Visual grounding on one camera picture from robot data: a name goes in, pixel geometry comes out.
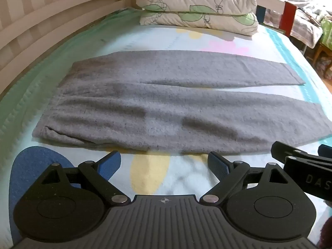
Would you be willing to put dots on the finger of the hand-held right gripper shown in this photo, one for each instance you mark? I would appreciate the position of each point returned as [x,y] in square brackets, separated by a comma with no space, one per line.
[325,151]
[288,150]

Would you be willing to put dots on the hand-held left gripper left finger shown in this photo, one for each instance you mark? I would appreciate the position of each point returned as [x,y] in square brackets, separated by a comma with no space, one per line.
[110,164]

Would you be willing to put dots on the white wooden bed rail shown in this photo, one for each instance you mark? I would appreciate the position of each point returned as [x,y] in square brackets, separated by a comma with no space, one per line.
[44,18]

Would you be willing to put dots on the wooden stool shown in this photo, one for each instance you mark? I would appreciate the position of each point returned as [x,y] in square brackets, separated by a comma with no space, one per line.
[321,53]

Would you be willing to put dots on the green cloth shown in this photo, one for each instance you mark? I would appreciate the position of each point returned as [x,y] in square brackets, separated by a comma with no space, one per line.
[326,32]

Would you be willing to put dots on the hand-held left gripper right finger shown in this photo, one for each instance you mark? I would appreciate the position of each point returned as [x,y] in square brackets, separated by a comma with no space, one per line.
[217,164]

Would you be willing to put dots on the printed pastel bed sheet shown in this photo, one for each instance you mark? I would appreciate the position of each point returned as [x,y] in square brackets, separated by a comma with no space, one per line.
[186,40]

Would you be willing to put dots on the grey pants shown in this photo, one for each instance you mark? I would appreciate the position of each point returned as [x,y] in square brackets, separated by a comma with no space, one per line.
[160,103]

